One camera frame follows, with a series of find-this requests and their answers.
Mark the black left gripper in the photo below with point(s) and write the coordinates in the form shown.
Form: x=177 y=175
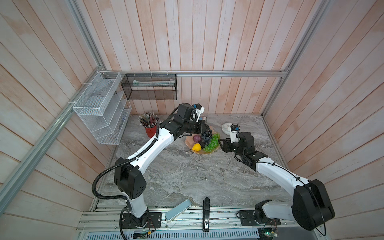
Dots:
x=200 y=129

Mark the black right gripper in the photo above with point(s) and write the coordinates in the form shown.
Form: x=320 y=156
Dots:
x=225 y=145

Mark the purple fake fruit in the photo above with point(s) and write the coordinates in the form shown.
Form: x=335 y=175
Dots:
x=197 y=138

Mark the black fake grape bunch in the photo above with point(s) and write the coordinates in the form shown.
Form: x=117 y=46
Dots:
x=206 y=138

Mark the yellow fake lemon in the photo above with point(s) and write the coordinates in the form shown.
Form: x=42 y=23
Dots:
x=197 y=147

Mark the green fake grape bunch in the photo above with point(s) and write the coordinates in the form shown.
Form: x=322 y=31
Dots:
x=214 y=143

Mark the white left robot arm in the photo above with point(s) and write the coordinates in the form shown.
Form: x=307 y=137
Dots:
x=129 y=177

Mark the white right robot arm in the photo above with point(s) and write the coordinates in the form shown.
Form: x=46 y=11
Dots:
x=311 y=206

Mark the peach scalloped fruit bowl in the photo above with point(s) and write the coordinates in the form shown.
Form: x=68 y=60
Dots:
x=189 y=142

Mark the white and blue clock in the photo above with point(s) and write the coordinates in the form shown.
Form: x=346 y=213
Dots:
x=226 y=128

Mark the red pencil bucket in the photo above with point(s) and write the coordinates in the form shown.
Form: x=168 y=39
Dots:
x=151 y=131

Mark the bundle of coloured pencils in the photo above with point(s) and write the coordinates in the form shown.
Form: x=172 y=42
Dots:
x=148 y=120

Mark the black stapler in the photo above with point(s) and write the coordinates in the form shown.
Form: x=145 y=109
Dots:
x=206 y=214

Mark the light blue flat case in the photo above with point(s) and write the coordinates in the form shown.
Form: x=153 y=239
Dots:
x=176 y=211

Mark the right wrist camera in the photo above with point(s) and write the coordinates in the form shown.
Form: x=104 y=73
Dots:
x=234 y=133

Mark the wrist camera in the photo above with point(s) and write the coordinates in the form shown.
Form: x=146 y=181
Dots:
x=234 y=133
x=197 y=111

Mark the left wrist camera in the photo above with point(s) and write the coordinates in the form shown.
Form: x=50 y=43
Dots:
x=197 y=111

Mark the black mesh wall basket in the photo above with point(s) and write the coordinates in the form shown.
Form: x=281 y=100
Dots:
x=150 y=87

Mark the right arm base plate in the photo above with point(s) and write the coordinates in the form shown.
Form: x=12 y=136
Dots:
x=247 y=218

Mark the white wire mesh shelf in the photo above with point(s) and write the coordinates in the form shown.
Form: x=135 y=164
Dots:
x=103 y=108

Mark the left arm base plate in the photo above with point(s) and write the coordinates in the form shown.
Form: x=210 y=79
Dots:
x=150 y=220

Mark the aluminium front rail frame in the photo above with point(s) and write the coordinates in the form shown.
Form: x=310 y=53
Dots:
x=103 y=220

